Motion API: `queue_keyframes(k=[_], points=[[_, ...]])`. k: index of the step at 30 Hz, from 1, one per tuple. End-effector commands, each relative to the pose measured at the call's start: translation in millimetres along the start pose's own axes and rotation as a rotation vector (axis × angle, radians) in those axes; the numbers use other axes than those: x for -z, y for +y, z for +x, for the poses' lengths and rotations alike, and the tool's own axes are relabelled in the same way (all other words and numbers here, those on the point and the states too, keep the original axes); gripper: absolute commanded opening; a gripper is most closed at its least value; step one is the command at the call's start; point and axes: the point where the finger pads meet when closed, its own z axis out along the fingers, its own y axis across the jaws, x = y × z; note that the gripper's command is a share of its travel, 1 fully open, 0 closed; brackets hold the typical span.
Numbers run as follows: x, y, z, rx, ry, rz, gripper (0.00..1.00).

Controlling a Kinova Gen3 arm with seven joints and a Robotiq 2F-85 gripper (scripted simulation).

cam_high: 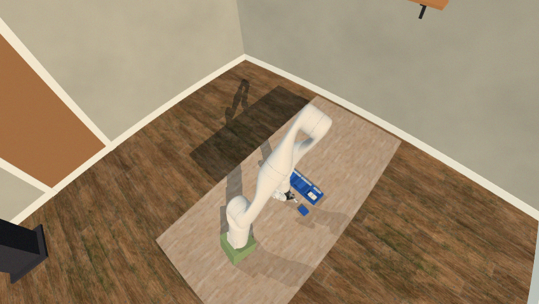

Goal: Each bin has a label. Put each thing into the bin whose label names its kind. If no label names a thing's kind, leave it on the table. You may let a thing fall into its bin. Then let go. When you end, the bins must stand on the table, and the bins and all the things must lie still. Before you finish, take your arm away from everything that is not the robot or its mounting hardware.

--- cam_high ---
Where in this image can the blue rectangular block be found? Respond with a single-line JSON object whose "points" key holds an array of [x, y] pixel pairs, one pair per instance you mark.
{"points": [[303, 210]]}

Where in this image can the blue three-compartment bin rack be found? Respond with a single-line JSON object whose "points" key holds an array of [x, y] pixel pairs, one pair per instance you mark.
{"points": [[303, 186]]}

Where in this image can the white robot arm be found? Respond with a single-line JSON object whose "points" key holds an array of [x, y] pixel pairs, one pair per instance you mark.
{"points": [[273, 176]]}

